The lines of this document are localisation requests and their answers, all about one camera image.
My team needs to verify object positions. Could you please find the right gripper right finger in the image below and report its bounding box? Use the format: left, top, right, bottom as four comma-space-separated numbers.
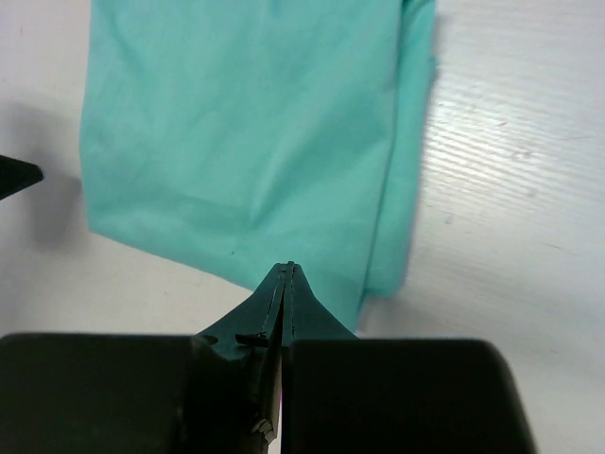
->
282, 262, 356, 341

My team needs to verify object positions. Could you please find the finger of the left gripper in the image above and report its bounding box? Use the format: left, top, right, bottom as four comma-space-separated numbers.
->
0, 155, 43, 200

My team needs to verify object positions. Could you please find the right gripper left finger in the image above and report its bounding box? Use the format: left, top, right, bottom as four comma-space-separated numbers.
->
191, 264, 287, 443

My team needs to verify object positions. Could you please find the teal t-shirt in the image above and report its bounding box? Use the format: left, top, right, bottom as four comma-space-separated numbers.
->
79, 1, 436, 328

